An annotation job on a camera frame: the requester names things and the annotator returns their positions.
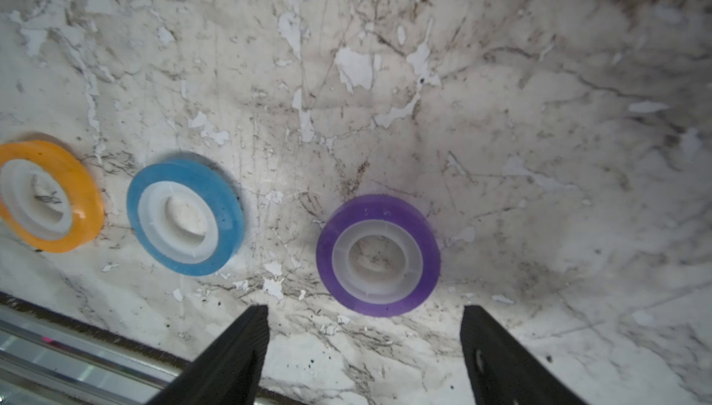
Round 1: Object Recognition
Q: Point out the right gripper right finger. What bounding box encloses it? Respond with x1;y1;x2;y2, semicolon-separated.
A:
460;305;585;405

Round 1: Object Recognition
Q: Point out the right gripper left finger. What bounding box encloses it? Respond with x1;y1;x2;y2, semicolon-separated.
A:
149;305;270;404

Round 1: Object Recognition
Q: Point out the purple tape roll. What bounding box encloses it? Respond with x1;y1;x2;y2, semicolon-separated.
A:
316;195;441;317

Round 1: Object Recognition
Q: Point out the blue tape roll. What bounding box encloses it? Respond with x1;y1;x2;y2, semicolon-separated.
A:
126;153;246;277

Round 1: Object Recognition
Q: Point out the orange tape roll lower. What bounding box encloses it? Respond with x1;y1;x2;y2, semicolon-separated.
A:
1;140;105;253

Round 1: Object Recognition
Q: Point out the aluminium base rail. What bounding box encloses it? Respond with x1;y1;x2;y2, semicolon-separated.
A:
1;293;293;404

